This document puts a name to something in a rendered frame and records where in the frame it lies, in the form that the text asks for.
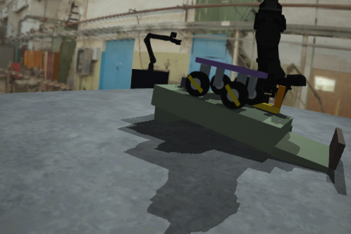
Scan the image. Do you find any dark green ramp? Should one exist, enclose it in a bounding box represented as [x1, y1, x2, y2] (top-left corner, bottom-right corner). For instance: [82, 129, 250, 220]
[151, 77, 346, 172]

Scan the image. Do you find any small trolley with purple deck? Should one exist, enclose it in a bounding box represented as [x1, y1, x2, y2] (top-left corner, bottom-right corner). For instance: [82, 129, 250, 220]
[185, 57, 268, 109]

